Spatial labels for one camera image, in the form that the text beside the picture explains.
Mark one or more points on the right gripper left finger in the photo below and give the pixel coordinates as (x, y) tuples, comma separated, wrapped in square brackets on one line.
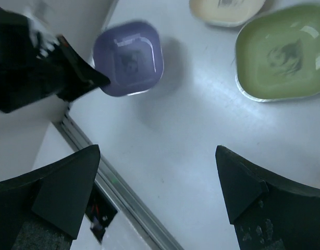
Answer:
[(44, 208)]

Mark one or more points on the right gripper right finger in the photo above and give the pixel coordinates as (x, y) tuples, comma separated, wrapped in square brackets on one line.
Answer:
[(268, 211)]

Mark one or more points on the green square plate centre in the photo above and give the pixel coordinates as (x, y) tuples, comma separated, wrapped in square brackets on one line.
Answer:
[(278, 54)]

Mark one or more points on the aluminium rail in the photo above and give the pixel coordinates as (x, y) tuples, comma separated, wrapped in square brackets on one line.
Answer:
[(119, 193)]

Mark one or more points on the cream square plate left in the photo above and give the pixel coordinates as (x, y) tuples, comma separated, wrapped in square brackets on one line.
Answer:
[(227, 13)]

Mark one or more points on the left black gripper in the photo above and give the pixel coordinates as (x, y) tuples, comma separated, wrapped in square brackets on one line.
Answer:
[(32, 69)]

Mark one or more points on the purple square plate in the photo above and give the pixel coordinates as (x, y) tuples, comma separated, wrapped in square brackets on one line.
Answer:
[(131, 56)]

